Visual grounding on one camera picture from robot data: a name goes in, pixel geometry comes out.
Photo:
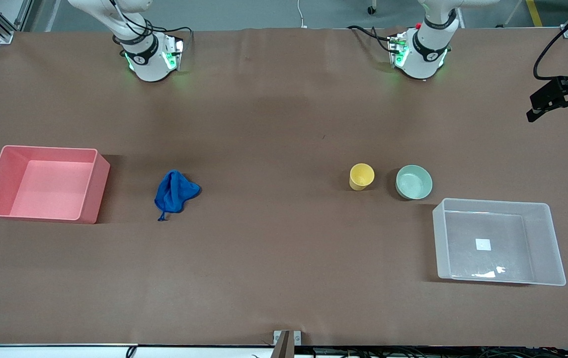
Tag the yellow plastic cup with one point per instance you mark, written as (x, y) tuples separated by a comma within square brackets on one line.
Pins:
[(361, 176)]

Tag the blue microfibre cloth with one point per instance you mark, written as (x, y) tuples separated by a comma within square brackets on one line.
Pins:
[(174, 191)]

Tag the mint green bowl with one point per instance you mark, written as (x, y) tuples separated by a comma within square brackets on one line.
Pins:
[(414, 182)]

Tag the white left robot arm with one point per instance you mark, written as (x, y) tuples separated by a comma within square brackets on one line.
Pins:
[(425, 57)]

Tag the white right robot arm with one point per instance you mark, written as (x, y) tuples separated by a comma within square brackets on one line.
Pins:
[(150, 67)]

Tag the clear plastic box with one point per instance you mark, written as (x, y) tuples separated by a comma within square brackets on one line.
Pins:
[(497, 248)]

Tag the pink plastic box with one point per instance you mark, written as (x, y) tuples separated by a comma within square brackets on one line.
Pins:
[(47, 191)]

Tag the white square label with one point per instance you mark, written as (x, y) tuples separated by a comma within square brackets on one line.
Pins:
[(483, 244)]

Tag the metal table edge bracket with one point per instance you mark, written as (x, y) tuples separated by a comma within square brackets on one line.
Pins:
[(286, 343)]

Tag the black camera clamp mount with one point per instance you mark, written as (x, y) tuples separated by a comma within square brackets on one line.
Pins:
[(562, 94)]

